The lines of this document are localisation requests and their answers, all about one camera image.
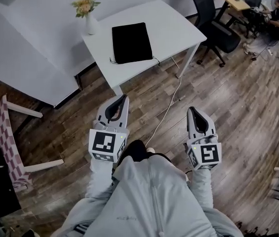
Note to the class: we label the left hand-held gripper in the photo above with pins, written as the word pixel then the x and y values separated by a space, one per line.
pixel 102 142

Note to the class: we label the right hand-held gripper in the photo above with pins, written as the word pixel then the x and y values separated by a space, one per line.
pixel 209 154

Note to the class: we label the person's left forearm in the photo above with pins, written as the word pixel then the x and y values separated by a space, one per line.
pixel 99 179

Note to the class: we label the person's right forearm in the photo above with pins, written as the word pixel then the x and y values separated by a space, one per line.
pixel 202 186

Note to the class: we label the person's black trousers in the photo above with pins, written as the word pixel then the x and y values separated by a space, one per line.
pixel 135 150

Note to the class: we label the person's white shoe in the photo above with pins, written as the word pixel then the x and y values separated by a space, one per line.
pixel 150 150

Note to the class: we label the white table leg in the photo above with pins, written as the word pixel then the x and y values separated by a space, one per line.
pixel 187 58

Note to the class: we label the white ceramic vase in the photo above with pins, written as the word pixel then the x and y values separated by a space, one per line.
pixel 91 26

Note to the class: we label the person's grey jacket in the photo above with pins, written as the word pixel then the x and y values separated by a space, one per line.
pixel 149 201

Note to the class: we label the black mesh office chair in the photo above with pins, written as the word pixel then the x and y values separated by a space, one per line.
pixel 213 28

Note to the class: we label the yellow flower bouquet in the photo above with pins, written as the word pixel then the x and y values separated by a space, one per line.
pixel 86 5

